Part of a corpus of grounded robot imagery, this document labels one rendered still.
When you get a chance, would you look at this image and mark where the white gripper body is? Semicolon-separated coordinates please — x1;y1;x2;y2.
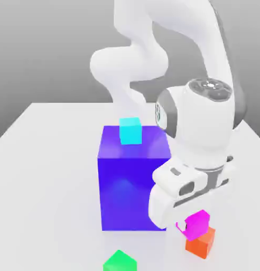
148;183;210;231

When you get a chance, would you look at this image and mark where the large blue box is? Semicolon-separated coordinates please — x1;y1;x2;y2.
97;125;172;232

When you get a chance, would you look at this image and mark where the small cyan cube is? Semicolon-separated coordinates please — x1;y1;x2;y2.
118;116;143;146

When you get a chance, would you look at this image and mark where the small orange cube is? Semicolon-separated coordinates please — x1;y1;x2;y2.
184;226;217;259

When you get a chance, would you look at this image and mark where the small green cube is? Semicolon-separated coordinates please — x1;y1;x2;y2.
103;249;138;271

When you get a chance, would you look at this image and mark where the small magenta cube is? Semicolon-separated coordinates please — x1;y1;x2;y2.
175;209;211;242

